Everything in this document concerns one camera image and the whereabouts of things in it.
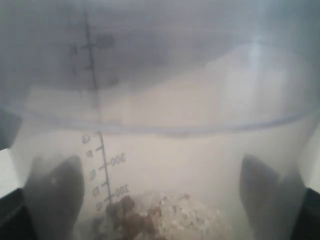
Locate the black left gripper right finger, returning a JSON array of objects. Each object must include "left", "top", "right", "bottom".
[{"left": 239, "top": 154, "right": 320, "bottom": 240}]

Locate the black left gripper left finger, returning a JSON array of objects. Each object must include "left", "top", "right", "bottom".
[{"left": 0, "top": 155, "right": 84, "bottom": 240}]

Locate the clear plastic bottle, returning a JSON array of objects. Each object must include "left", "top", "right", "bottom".
[{"left": 0, "top": 0, "right": 320, "bottom": 240}]

